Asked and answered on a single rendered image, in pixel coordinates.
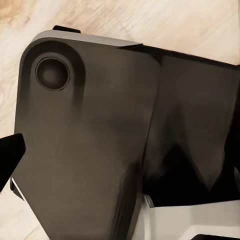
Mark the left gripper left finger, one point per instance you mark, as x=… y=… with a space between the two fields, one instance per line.
x=12 y=149

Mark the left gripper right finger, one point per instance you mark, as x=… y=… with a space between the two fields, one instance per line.
x=232 y=149

